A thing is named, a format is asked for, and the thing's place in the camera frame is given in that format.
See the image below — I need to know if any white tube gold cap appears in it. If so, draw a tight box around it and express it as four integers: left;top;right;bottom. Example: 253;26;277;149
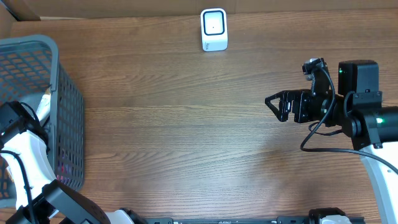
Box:
35;88;51;125

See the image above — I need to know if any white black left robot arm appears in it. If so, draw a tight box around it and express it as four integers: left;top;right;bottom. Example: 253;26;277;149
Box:
1;101;145;224

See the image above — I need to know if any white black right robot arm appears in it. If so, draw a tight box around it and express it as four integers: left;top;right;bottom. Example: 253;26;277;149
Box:
264;58;397;223

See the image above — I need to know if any white barcode scanner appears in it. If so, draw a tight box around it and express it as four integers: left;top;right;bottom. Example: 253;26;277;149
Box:
200;8;228;52

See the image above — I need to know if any grey plastic basket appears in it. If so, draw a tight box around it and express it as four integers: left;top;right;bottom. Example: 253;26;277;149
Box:
1;35;85;190

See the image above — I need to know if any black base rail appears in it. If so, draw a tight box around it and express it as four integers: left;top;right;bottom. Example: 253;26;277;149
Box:
146;216;364;224

